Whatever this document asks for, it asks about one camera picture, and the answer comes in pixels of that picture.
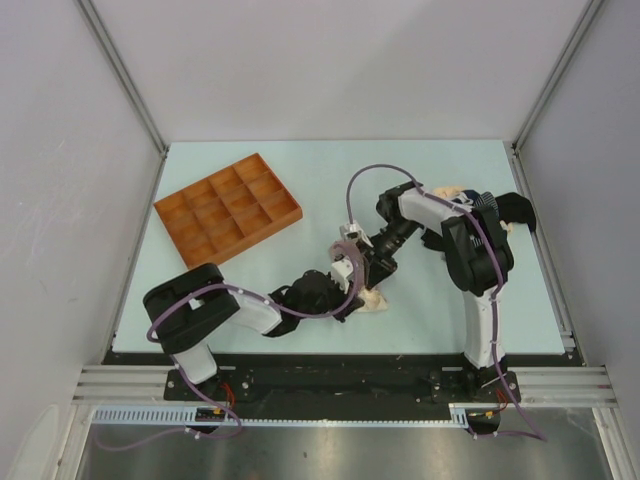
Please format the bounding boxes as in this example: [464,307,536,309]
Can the aluminium frame post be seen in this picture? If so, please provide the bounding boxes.
[509,0,606,154]
[74,0,168,158]

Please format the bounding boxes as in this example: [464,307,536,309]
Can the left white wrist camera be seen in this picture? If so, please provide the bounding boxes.
[330,256,362,294]

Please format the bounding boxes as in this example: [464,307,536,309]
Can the cream underwear in pile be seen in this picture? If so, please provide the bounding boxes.
[432,186,467,204]

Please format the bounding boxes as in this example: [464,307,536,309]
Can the striped navy underwear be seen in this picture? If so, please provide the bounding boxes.
[473,192,500,221]

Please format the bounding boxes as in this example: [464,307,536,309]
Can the black underwear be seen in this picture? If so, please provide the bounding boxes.
[496,192,537,233]

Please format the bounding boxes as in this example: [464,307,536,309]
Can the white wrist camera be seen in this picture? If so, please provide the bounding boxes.
[339,222,373,250]
[330,256,362,294]

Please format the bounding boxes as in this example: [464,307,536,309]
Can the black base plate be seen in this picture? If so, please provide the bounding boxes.
[103,353,578,423]

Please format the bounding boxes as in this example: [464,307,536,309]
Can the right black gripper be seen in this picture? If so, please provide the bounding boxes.
[357,217,422,290]

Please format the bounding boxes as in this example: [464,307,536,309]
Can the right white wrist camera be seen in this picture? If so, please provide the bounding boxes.
[339,222,373,250]

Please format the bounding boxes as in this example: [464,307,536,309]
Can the right aluminium frame post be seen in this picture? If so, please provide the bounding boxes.
[509,0,606,154]

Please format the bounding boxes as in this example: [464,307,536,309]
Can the white slotted cable duct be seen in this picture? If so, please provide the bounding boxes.
[91,404,498,429]

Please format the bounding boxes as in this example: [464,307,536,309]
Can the orange compartment tray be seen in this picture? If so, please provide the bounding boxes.
[154,153,303,270]

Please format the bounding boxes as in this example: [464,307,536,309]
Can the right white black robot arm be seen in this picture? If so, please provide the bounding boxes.
[357,182,514,401]

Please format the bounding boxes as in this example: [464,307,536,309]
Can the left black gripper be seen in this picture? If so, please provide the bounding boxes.
[297,272,363,321]

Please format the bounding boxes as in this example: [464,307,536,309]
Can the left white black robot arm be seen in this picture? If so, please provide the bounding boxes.
[142,263,357,400]

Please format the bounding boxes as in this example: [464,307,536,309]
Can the left aluminium frame post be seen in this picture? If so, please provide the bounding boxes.
[74,0,168,158]

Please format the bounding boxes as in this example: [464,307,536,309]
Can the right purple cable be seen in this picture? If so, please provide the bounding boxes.
[345,163,547,442]

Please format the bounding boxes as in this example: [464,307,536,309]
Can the navy white underwear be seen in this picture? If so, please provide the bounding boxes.
[449,189,481,211]

